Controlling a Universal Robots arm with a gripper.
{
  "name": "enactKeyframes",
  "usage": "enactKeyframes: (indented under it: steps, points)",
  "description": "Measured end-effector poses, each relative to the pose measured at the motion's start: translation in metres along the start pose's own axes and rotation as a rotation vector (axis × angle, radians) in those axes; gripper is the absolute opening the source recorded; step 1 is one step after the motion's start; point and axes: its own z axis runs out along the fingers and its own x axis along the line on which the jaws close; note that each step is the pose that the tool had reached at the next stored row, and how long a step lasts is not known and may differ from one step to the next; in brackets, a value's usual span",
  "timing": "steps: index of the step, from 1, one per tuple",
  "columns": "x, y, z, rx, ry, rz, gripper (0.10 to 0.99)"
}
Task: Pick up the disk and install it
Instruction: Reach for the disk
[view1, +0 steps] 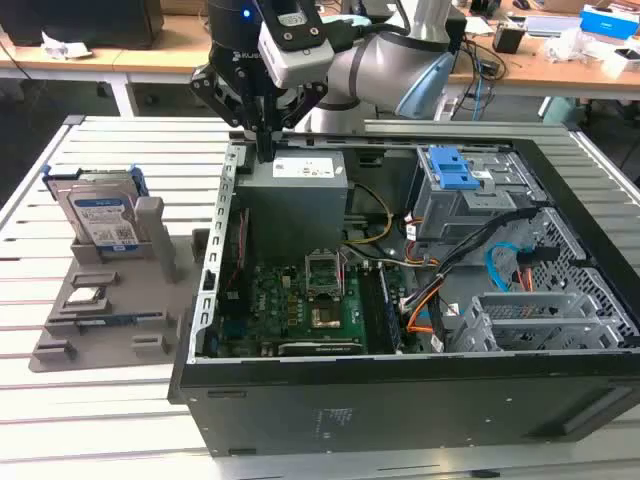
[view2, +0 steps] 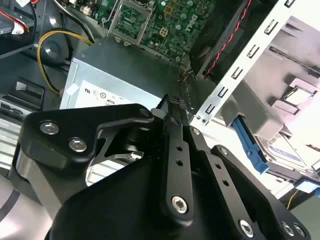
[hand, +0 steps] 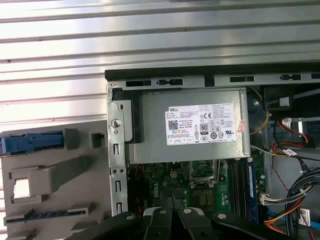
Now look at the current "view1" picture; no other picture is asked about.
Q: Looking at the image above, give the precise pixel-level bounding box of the orange power wire with connector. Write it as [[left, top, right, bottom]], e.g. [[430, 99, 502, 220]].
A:
[[516, 246, 557, 292]]

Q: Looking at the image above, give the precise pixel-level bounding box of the wooden desk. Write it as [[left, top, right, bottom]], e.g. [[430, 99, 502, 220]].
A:
[[0, 9, 640, 119]]

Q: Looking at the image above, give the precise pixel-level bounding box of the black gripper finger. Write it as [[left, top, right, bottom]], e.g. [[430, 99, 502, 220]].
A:
[[267, 82, 329, 162], [189, 64, 268, 162]]

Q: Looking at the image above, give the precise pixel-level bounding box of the crumpled white paper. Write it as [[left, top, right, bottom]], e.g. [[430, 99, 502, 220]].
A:
[[39, 30, 94, 61]]

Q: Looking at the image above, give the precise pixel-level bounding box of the grey metal disk bay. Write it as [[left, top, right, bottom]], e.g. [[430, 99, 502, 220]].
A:
[[449, 292, 626, 354]]

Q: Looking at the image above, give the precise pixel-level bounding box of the metal socket cover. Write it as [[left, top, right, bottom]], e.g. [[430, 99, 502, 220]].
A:
[[303, 249, 344, 296]]

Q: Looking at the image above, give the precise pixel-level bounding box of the green motherboard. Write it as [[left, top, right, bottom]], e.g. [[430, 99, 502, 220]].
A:
[[217, 259, 416, 356]]

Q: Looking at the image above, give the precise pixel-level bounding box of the hard disk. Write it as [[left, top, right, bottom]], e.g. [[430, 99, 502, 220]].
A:
[[42, 164, 151, 251]]

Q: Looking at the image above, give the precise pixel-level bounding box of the small black box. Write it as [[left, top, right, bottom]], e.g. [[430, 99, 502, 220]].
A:
[[492, 24, 526, 54]]

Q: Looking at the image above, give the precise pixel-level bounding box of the CPU socket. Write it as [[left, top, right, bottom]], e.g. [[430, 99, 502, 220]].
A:
[[309, 304, 344, 331]]

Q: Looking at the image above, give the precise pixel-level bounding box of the grey power supply unit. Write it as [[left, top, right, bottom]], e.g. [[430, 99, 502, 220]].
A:
[[234, 149, 349, 264]]

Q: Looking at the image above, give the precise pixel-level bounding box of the black cable bundle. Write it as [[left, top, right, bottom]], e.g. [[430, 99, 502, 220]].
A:
[[399, 207, 541, 314]]

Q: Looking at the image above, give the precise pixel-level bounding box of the black RAM slot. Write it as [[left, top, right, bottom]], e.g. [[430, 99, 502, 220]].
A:
[[360, 267, 384, 354]]

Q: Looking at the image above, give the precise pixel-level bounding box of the thin orange wire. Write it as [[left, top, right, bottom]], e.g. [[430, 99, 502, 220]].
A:
[[406, 294, 442, 334]]

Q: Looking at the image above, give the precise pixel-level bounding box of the blue plastic cage latch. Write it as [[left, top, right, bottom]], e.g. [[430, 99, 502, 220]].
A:
[[428, 144, 484, 191]]

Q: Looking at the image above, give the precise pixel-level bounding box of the blue cardboard box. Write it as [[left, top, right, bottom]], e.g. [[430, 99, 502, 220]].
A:
[[579, 4, 640, 36]]

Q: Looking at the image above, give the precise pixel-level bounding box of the black graphics card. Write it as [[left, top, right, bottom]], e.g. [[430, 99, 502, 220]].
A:
[[259, 337, 369, 357]]

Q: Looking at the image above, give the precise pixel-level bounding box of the white box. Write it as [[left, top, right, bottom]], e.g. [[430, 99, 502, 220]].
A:
[[602, 47, 640, 79]]

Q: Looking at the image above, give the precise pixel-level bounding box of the black open PC case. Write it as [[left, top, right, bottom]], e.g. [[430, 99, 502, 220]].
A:
[[167, 130, 640, 459]]

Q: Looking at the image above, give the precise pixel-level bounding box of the blue data wire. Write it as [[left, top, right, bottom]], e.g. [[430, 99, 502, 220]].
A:
[[485, 242, 524, 294]]

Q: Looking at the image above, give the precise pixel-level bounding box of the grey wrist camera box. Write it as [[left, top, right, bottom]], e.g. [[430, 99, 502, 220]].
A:
[[257, 0, 335, 89]]

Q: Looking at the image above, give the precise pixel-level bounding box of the grey parts rack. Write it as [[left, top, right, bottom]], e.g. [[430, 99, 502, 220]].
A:
[[29, 196, 211, 374]]

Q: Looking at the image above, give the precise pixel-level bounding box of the grey metal drive cage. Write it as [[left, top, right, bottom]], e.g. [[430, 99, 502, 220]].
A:
[[407, 144, 546, 256]]

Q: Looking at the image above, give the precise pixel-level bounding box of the yellow wire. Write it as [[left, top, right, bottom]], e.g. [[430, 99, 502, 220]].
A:
[[343, 182, 396, 247]]

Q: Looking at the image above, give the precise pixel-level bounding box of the large black box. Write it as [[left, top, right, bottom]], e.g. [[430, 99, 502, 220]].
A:
[[0, 0, 164, 51]]

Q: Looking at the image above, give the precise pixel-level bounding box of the silver CPU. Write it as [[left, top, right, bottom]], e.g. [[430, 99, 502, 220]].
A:
[[66, 287, 109, 306]]

